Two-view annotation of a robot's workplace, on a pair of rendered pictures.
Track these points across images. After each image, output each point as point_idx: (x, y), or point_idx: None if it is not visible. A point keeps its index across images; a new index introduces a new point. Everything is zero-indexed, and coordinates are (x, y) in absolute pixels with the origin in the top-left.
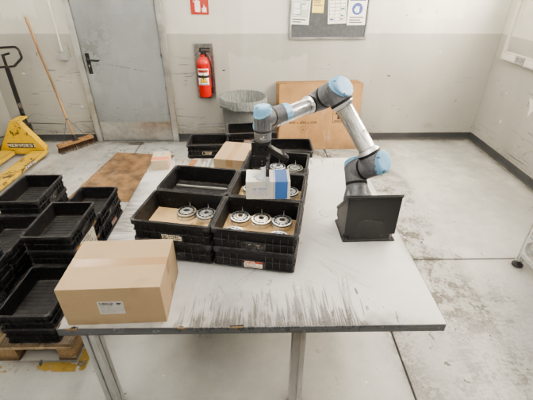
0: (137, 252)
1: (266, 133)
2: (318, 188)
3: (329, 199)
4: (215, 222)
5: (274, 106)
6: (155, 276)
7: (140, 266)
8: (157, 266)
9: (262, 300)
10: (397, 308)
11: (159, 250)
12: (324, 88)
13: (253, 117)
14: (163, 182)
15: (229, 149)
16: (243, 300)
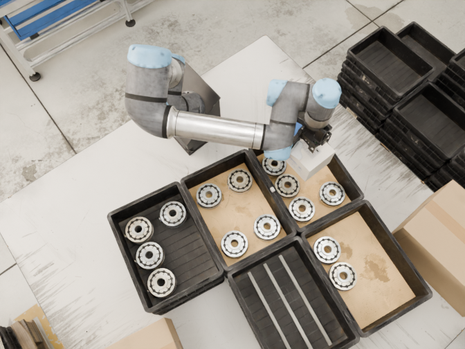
0: (448, 239)
1: (306, 118)
2: None
3: (146, 183)
4: (353, 200)
5: (301, 87)
6: (449, 192)
7: (454, 217)
8: (441, 203)
9: (347, 147)
10: (275, 63)
11: (425, 222)
12: (162, 80)
13: (336, 105)
14: (339, 347)
15: None
16: (360, 160)
